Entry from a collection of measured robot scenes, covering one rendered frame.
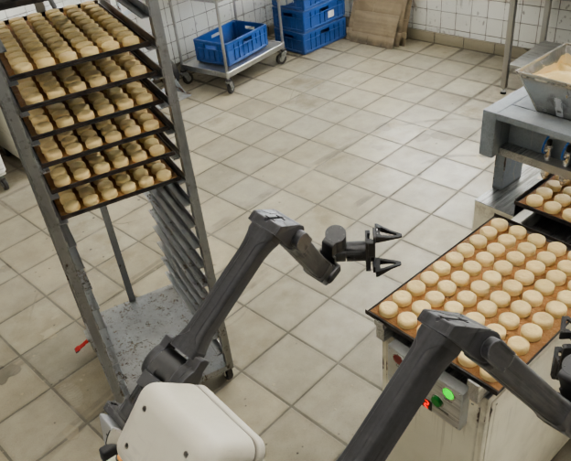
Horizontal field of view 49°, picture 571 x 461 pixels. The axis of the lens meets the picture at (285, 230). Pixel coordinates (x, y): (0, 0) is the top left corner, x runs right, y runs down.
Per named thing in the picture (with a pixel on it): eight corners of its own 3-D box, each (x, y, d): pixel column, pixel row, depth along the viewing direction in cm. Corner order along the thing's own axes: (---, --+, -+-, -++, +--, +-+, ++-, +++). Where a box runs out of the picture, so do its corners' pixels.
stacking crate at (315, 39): (317, 30, 640) (316, 10, 628) (347, 37, 615) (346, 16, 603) (275, 48, 608) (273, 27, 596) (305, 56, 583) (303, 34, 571)
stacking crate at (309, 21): (315, 10, 628) (313, -10, 617) (345, 16, 604) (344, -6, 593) (274, 27, 595) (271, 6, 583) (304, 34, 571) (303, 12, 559)
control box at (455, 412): (394, 372, 175) (395, 337, 166) (467, 423, 159) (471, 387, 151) (386, 380, 173) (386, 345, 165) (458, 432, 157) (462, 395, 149)
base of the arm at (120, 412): (101, 406, 126) (130, 442, 118) (123, 371, 126) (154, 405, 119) (131, 412, 132) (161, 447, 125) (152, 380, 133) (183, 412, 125)
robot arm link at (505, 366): (434, 334, 109) (481, 361, 100) (452, 306, 110) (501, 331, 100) (541, 422, 132) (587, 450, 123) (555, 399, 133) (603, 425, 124)
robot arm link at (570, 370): (543, 418, 131) (578, 440, 124) (527, 384, 125) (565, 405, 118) (578, 379, 134) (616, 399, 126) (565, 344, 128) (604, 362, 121)
